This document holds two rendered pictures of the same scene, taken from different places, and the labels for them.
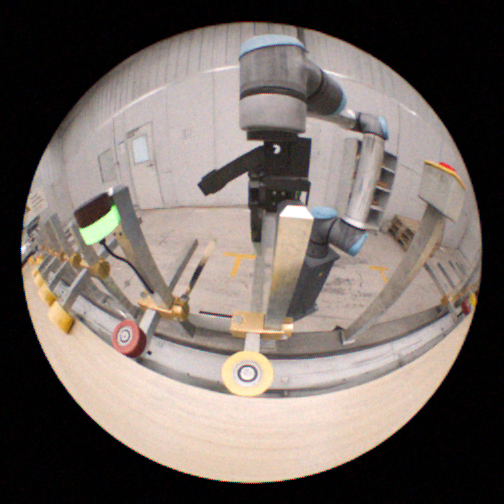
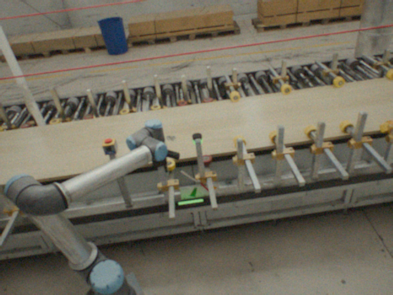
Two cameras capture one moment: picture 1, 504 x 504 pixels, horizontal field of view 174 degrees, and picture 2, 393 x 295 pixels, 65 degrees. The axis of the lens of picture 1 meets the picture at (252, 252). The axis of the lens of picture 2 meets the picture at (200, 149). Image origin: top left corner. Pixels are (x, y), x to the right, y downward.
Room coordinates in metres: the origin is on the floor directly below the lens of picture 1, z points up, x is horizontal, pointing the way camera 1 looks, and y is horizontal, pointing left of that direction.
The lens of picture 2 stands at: (1.69, 0.02, 2.17)
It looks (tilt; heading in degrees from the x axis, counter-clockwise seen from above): 36 degrees down; 173
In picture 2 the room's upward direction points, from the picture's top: 7 degrees counter-clockwise
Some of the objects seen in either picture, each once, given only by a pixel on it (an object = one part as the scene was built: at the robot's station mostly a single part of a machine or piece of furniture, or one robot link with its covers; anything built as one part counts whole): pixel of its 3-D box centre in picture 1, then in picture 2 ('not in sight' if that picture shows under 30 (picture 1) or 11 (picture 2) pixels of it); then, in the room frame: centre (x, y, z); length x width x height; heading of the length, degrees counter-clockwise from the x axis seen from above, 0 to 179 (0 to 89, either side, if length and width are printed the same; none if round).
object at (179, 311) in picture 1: (162, 307); (206, 177); (0.17, 0.23, 0.85); 0.14 x 0.06 x 0.05; 85
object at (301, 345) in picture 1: (207, 338); (196, 198); (0.17, 0.14, 0.67); 5.11 x 0.08 x 0.10; 85
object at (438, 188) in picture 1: (442, 193); (110, 147); (0.13, -0.30, 1.18); 0.07 x 0.07 x 0.08; 85
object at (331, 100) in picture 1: (312, 91); (140, 141); (0.31, -0.11, 1.30); 0.12 x 0.12 x 0.09; 38
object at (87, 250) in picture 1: (109, 285); (240, 169); (0.20, 0.45, 0.87); 0.04 x 0.04 x 0.48; 85
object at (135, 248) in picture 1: (160, 293); (201, 170); (0.18, 0.20, 0.91); 0.04 x 0.04 x 0.48; 85
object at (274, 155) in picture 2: (72, 259); (282, 153); (0.22, 0.72, 0.95); 0.14 x 0.06 x 0.05; 85
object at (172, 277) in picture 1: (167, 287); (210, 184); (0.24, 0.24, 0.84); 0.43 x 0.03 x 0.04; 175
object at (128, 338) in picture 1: (137, 345); (206, 164); (0.05, 0.26, 0.85); 0.08 x 0.08 x 0.11
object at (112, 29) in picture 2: not in sight; (114, 35); (-5.68, -0.65, 0.36); 0.59 x 0.57 x 0.73; 171
